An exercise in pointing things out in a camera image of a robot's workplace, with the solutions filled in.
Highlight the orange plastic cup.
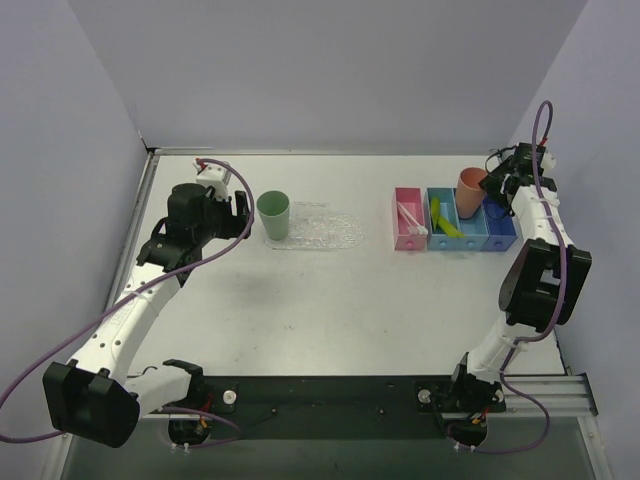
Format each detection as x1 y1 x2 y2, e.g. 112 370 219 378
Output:
455 167 487 219

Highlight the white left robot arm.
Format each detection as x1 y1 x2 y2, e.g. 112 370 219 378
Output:
43 183 254 448

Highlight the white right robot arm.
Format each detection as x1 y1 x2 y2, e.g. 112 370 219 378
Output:
451 143 592 408

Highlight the yellow toothpaste tube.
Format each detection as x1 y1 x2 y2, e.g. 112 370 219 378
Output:
430 197 440 230
438 216 464 238

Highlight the large clear textured tray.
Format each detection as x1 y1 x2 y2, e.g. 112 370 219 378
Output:
264 209 365 250

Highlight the green plastic cup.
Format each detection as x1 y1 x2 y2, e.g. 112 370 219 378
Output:
257 190 290 241

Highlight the dark blue organizer box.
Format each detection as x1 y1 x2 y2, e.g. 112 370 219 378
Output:
483 198 518 252

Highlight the light blue organizer box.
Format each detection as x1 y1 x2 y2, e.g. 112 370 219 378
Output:
423 187 489 251

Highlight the pink organizer box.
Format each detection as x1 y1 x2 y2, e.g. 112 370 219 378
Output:
392 187 429 252

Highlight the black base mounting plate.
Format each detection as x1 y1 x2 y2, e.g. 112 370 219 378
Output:
168 375 506 444

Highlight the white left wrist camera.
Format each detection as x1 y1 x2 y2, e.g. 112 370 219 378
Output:
193 158 231 201

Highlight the aluminium rail frame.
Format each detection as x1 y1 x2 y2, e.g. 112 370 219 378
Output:
504 374 598 418

